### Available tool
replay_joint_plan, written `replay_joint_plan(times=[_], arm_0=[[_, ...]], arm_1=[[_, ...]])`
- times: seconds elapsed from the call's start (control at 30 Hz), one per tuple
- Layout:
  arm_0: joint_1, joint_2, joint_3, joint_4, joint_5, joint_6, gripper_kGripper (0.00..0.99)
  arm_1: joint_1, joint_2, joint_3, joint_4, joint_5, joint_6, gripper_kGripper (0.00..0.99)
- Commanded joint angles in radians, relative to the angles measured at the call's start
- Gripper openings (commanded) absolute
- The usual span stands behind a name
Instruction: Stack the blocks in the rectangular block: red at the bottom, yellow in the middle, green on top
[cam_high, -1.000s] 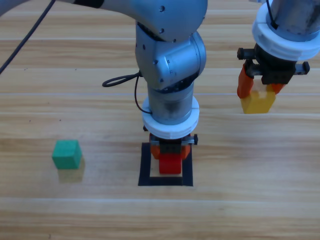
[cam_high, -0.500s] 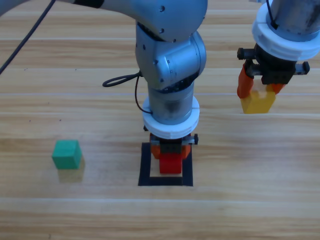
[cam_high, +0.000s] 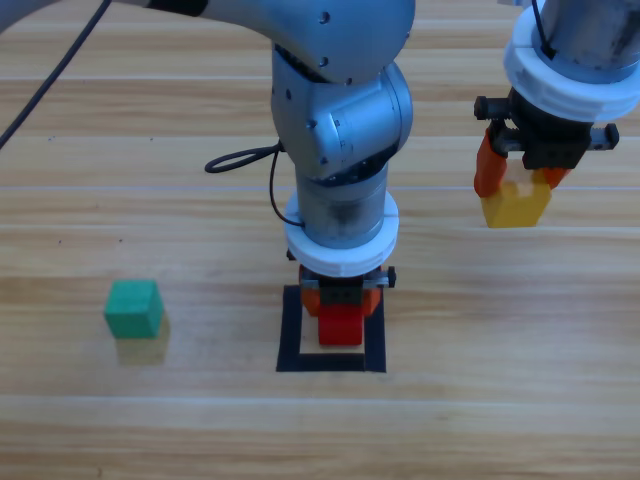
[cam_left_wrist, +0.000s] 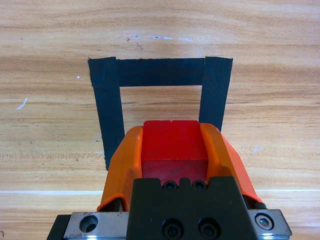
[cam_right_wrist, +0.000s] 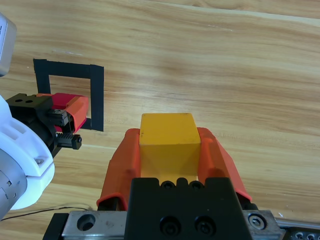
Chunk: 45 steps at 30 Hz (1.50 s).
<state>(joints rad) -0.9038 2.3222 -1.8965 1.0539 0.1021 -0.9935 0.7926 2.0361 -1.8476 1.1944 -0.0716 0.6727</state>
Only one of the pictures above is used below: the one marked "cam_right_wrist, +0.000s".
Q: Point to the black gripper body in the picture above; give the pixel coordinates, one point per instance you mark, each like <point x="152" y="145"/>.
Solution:
<point x="30" y="107"/>

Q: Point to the red wooden block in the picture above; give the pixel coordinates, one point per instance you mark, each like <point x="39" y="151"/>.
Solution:
<point x="62" y="98"/>

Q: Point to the yellow wooden block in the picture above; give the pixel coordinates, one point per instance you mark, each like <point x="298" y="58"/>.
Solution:
<point x="170" y="135"/>

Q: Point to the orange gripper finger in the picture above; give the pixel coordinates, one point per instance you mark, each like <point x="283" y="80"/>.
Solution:
<point x="217" y="160"/>
<point x="45" y="95"/>
<point x="120" y="165"/>
<point x="81" y="110"/>

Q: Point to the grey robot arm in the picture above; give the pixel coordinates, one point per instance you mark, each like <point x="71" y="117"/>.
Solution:
<point x="10" y="190"/>

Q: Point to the white wrist mount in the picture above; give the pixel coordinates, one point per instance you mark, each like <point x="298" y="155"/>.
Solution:
<point x="22" y="142"/>

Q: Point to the black tape square outline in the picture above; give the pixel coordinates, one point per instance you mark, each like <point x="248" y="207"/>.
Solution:
<point x="96" y="87"/>

